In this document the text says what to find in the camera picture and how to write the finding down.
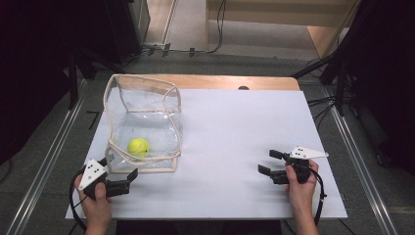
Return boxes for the clear plastic bag beige trim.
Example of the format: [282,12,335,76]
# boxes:
[102,73,183,174]

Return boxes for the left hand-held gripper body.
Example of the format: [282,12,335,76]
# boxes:
[77,158,132,201]

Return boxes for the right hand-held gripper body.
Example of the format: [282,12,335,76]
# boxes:
[269,145,330,186]

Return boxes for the black metal stand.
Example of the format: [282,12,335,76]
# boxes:
[291,0,370,117]

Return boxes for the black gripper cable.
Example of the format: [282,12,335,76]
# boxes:
[304,164,328,227]
[69,166,88,233]

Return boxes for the aluminium floor rail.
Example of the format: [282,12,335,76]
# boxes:
[321,85,399,235]
[5,77,89,235]

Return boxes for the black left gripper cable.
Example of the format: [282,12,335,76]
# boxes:
[69,166,88,233]

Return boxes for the black cabinet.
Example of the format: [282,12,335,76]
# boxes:
[76,0,152,66]

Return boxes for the white table sheet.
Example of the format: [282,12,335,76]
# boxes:
[65,88,348,220]

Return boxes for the light wooden shelf unit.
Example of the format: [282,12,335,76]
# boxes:
[205,0,363,60]

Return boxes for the person's left hand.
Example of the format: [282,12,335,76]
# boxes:
[73,173,114,229]

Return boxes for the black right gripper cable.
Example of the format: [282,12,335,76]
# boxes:
[304,164,328,227]

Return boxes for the yellow tennis ball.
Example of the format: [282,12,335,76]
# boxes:
[126,137,151,159]

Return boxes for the black hanging cable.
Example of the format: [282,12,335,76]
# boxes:
[206,0,228,55]

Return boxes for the person's right hand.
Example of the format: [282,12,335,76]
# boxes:
[284,159,320,210]

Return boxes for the black floor cables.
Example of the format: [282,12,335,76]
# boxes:
[306,94,344,130]

